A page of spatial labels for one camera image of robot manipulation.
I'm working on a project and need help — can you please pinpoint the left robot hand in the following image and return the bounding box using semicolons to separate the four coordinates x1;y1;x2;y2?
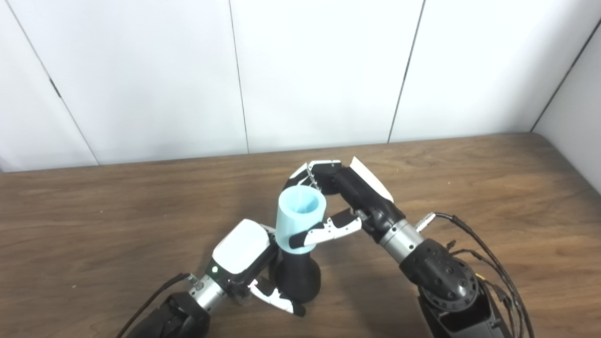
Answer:
205;219;307;316

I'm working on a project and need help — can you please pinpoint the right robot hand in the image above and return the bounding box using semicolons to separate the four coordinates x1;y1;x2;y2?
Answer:
289;157;407;249

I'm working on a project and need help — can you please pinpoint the light-blue hose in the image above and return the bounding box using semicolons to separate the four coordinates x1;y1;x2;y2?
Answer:
276;185;327;254

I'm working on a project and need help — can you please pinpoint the black nozzle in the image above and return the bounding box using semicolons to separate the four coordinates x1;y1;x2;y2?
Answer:
275;249;322;303

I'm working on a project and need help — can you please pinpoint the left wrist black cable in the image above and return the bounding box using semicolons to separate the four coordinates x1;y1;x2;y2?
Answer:
115;272;200;338

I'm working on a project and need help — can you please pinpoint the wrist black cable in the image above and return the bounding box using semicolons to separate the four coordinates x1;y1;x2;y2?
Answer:
416;212;536;338
115;272;200;338

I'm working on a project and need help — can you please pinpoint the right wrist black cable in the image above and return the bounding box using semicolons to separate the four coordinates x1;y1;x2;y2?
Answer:
416;212;536;338

